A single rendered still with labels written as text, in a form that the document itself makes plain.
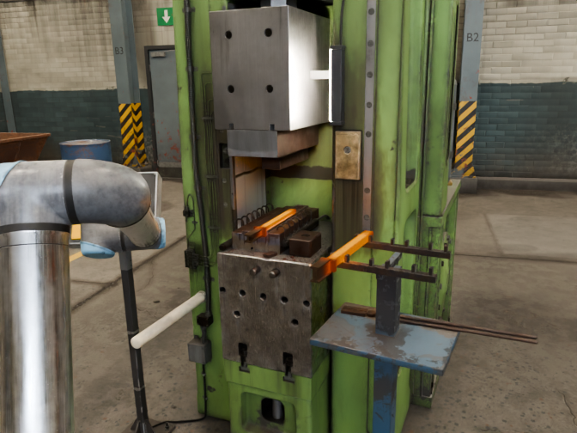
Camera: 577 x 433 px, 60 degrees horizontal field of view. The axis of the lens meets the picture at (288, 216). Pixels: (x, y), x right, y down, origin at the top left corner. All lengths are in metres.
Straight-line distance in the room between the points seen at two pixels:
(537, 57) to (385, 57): 6.01
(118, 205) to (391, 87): 1.11
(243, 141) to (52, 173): 1.00
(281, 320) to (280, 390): 0.30
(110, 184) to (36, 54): 9.13
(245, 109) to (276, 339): 0.85
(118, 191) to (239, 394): 1.37
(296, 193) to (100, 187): 1.48
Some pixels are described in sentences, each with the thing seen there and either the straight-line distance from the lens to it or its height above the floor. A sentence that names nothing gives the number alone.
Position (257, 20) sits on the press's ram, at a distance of 1.79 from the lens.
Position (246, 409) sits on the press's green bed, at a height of 0.22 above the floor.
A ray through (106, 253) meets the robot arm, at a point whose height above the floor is 1.07.
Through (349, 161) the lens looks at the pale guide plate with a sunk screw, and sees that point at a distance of 1.80.
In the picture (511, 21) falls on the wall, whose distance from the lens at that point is 7.70.
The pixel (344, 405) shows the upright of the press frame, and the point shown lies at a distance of 2.22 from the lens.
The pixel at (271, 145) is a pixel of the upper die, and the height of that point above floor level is 1.31.
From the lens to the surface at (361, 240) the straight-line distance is 1.60.
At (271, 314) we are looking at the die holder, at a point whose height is 0.70.
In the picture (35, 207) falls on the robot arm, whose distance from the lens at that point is 0.93.
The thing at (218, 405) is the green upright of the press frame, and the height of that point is 0.08.
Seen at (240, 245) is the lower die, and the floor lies 0.93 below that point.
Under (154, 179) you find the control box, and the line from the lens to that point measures 2.01.
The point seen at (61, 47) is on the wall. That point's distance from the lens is 9.71.
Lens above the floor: 1.52
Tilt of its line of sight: 15 degrees down
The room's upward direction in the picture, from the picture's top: 1 degrees counter-clockwise
